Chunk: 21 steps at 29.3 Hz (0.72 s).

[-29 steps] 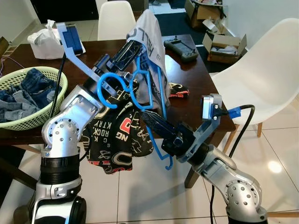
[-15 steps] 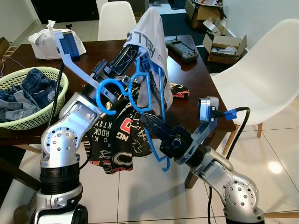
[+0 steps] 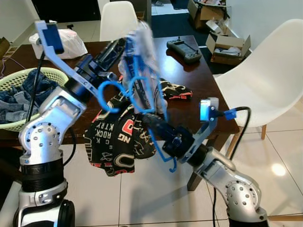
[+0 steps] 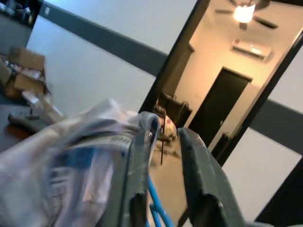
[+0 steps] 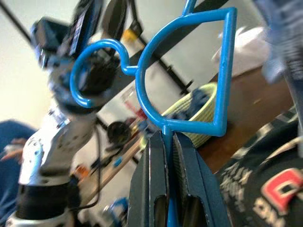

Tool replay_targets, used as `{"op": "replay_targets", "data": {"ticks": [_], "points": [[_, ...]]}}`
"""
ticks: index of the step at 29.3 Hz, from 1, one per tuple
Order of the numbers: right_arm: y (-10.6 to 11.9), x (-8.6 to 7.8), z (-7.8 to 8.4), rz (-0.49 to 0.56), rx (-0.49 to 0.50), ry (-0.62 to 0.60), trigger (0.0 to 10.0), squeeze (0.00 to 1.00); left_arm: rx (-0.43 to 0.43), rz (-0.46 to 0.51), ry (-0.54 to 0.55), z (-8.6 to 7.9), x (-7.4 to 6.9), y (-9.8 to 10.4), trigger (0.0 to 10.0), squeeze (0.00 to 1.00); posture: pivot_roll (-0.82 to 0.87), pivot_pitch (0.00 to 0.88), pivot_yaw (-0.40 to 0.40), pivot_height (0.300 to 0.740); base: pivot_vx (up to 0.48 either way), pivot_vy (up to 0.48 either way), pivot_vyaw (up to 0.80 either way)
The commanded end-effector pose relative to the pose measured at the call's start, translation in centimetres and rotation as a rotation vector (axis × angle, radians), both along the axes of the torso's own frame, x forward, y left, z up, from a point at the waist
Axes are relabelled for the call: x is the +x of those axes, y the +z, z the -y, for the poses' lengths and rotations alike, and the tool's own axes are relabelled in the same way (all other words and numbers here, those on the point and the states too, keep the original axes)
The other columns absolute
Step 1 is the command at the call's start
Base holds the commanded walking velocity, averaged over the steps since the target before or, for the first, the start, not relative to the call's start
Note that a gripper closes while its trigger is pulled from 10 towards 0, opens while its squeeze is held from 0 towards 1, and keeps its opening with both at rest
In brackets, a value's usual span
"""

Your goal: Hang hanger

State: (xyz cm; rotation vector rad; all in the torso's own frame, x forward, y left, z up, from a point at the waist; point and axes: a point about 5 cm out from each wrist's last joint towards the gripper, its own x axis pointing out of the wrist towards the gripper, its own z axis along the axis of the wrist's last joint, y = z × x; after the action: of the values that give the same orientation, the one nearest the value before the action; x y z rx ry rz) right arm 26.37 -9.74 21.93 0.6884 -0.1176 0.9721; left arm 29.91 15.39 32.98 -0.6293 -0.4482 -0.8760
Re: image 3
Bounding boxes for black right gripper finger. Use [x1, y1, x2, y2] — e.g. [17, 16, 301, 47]
[141, 113, 179, 145]

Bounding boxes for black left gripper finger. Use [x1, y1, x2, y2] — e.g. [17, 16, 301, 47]
[99, 38, 128, 71]

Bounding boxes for blue plastic hanger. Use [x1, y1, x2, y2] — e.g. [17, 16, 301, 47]
[97, 35, 178, 172]

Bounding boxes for white hello print garment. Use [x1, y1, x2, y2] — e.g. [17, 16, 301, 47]
[118, 21, 166, 119]

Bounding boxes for black red printed shirt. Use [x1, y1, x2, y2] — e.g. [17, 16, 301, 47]
[84, 78, 194, 176]

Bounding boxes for white tied plastic bag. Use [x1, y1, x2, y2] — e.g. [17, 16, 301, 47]
[29, 28, 88, 60]

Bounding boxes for white plastic chair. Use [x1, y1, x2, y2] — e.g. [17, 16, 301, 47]
[99, 1, 143, 42]
[214, 19, 303, 154]

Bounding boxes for dark blue jeans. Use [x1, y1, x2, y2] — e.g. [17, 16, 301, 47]
[21, 70, 60, 95]

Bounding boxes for navy floor rug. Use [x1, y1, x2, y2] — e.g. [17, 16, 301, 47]
[151, 12, 209, 38]

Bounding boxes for black handheld controller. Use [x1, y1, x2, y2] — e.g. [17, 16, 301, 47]
[167, 38, 203, 64]

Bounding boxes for light blue denim garment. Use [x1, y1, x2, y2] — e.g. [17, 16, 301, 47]
[0, 87, 36, 124]

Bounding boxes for brown cardboard box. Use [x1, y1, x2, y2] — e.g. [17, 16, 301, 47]
[0, 37, 11, 57]
[187, 0, 225, 30]

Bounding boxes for green laundry basket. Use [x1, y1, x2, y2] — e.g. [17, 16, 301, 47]
[0, 67, 69, 132]

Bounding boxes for cardboard box white packing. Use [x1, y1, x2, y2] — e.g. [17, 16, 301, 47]
[205, 21, 251, 64]

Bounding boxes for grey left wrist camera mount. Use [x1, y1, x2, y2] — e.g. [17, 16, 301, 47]
[34, 20, 102, 97]

